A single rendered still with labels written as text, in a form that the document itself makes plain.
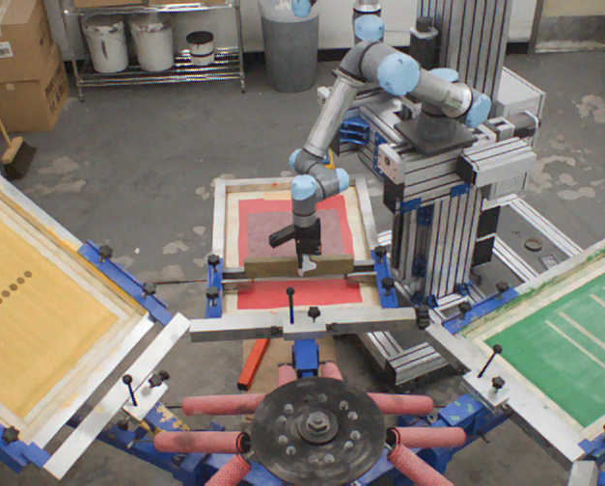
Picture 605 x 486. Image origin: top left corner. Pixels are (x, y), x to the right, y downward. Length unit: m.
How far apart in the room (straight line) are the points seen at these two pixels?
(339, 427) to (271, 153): 3.45
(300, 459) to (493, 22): 1.82
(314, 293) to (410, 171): 0.58
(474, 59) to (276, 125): 2.59
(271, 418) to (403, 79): 1.06
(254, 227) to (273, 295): 0.38
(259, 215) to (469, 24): 1.03
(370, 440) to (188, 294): 2.40
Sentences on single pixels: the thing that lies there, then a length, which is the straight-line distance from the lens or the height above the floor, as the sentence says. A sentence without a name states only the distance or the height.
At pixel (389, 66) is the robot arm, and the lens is 2.21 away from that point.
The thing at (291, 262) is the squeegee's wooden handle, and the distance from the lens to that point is 2.43.
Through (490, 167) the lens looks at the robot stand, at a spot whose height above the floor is 1.17.
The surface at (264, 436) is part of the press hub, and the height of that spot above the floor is 1.31.
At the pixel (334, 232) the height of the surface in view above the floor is 0.96.
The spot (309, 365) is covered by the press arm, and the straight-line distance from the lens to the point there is 2.16.
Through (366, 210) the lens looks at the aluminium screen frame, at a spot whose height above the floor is 0.99.
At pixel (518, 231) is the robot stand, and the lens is 4.07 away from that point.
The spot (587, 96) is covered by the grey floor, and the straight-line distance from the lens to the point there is 5.95.
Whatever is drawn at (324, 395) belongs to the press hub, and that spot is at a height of 1.32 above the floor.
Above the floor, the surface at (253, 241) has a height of 0.95.
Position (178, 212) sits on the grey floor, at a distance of 4.51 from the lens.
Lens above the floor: 2.66
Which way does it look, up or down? 39 degrees down
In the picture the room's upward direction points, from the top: 1 degrees counter-clockwise
